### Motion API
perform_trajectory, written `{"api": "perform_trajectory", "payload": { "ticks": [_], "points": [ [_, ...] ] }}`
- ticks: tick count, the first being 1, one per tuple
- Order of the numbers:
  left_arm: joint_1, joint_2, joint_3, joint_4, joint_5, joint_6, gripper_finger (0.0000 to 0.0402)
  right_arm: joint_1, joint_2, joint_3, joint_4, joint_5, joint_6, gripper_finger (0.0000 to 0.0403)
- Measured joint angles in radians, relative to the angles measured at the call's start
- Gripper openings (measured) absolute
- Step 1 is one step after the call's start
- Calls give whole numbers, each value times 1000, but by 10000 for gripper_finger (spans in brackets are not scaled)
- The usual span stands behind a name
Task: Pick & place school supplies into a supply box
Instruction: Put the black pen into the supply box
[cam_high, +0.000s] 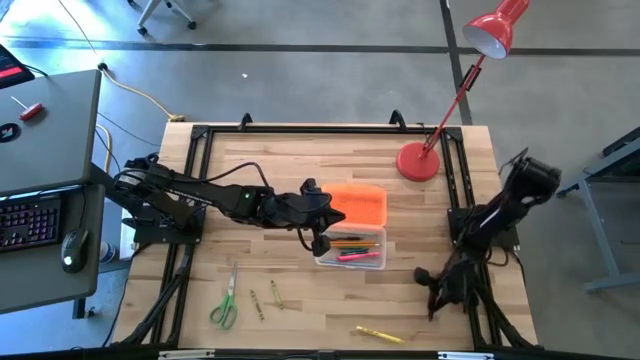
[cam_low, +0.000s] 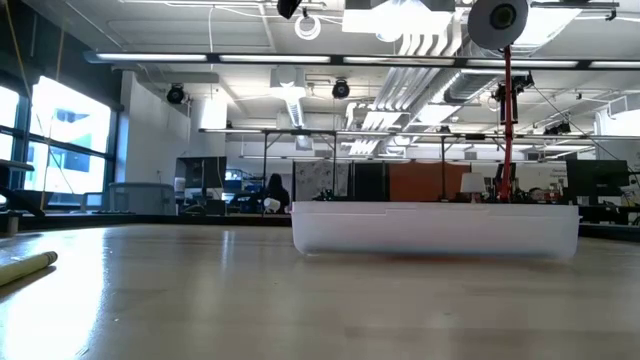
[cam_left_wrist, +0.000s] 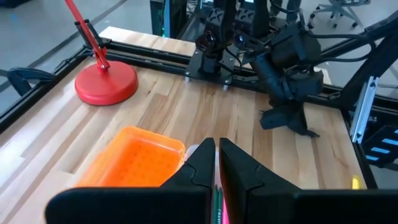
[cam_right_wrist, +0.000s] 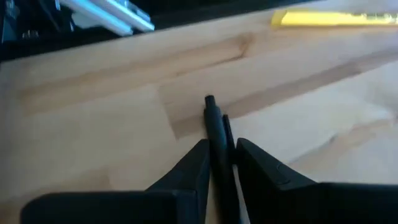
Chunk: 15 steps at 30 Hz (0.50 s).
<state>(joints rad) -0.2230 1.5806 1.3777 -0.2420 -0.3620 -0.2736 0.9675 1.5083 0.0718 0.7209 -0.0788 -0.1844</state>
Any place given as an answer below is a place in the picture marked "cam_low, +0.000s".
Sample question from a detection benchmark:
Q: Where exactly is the wide black monitor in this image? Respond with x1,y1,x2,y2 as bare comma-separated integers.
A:
565,158,631,206

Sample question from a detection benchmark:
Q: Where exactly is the clear supply box orange lid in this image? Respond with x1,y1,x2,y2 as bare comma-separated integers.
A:
291,200,581,260

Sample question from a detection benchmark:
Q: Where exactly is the white cable ring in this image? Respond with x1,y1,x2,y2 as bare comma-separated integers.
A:
293,13,323,42

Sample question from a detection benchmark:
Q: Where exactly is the orange partition panel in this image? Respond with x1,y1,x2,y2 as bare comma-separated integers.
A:
388,160,472,204

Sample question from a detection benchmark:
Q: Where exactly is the large bright window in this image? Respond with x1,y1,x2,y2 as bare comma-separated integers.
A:
0,74,119,209

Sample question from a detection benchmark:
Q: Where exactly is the white lampshade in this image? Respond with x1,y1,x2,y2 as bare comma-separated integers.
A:
458,172,487,204

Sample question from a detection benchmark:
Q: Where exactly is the long ceiling light bar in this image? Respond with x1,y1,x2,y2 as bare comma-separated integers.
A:
82,49,640,71

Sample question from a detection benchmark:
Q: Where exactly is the red desk lamp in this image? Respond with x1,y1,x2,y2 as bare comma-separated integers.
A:
467,0,530,204

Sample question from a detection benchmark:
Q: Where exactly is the dark partition panel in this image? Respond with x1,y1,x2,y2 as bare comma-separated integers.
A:
352,162,390,203

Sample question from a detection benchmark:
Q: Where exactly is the patterned grey partition panel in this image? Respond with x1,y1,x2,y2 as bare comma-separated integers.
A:
293,160,351,201

